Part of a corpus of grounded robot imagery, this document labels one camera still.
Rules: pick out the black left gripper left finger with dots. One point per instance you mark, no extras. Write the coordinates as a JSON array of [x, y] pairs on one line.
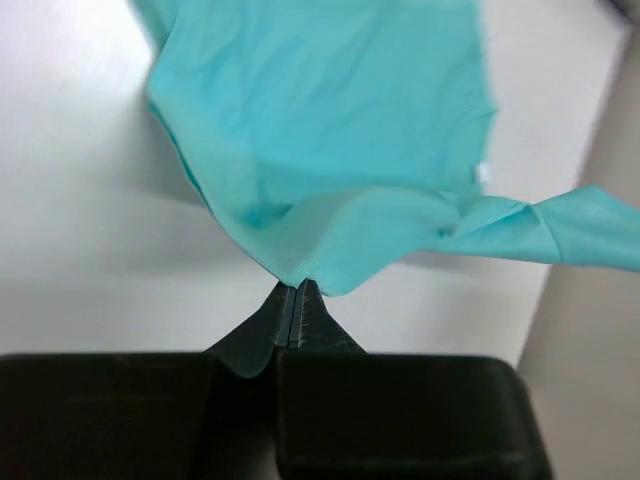
[[247, 350]]

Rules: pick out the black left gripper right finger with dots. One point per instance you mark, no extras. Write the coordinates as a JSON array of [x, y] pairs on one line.
[[312, 328]]

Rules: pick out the teal t shirt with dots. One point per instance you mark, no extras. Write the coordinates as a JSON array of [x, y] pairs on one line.
[[332, 138]]

